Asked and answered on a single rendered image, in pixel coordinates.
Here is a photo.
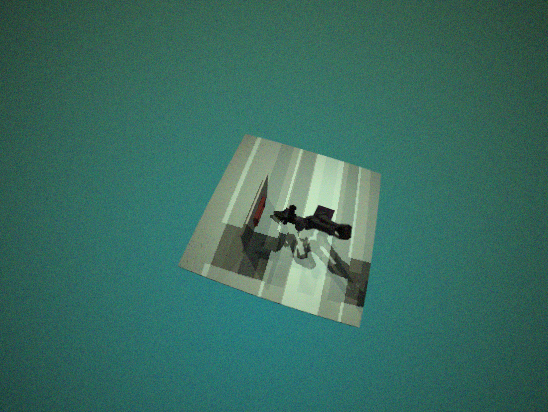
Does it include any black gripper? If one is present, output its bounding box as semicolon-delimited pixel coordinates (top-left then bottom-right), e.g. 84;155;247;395
273;208;298;225

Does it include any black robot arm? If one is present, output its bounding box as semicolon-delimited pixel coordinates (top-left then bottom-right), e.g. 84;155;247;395
289;205;352;240

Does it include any dark red rectangular picture frame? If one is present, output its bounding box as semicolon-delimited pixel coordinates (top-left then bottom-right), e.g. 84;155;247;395
254;196;266;226

